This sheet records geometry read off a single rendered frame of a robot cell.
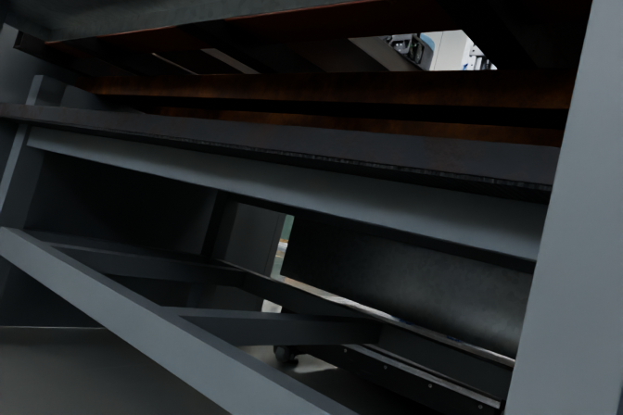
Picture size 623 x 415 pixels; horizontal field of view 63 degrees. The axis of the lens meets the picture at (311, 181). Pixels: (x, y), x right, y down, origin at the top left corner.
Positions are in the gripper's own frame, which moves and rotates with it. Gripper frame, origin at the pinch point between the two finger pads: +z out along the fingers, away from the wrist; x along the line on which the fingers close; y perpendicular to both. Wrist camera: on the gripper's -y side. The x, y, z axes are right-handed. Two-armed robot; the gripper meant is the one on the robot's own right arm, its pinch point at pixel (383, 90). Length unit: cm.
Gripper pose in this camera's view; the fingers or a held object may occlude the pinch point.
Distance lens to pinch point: 139.0
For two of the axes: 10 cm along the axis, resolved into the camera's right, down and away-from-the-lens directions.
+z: -2.5, 9.6, -0.8
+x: 6.3, 2.3, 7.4
